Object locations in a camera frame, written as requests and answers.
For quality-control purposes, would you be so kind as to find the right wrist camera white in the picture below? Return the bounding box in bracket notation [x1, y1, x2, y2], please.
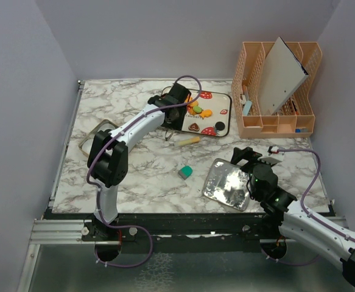
[258, 146, 285, 166]

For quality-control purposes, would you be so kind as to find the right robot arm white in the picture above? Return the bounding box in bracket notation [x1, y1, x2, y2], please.
[231, 146, 355, 288]

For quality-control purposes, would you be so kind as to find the black sandwich cookie right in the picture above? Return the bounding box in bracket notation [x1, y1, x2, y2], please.
[215, 122, 225, 131]

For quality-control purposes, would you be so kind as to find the silver tin lid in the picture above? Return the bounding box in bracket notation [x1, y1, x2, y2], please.
[202, 158, 250, 212]

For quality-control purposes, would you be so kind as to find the brown heart cookie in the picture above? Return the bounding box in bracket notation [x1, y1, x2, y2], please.
[188, 123, 200, 132]

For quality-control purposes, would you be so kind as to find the green grey eraser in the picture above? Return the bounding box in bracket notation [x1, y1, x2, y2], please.
[178, 165, 193, 180]

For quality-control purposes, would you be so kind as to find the grey white board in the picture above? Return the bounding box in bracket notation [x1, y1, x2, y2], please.
[258, 36, 309, 116]

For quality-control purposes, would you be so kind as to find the strawberry pattern tray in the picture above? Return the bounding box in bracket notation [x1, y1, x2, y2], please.
[158, 86, 233, 138]

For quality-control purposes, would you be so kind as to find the light blue eraser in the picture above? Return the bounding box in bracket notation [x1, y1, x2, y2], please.
[242, 100, 252, 116]

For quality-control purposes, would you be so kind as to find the peach desk organizer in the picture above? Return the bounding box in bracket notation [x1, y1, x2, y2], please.
[231, 38, 322, 138]

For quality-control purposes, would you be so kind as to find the green macaron cookie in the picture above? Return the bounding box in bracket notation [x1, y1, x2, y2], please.
[192, 106, 203, 114]

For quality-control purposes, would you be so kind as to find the orange fish cookie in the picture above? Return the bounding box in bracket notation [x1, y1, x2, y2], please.
[199, 109, 213, 119]

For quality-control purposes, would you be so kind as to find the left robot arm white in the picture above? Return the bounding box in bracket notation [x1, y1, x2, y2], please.
[86, 83, 191, 240]

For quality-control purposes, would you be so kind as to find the cookie pile orange green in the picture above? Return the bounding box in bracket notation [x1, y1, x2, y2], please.
[185, 96, 199, 108]

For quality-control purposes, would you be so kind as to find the gold cookie tin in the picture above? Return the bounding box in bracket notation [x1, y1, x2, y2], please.
[78, 119, 118, 158]

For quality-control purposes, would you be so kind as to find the yellow orange highlighter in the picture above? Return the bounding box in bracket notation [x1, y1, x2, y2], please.
[175, 136, 200, 147]

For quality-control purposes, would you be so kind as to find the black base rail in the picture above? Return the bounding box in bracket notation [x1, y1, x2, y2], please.
[43, 209, 286, 253]

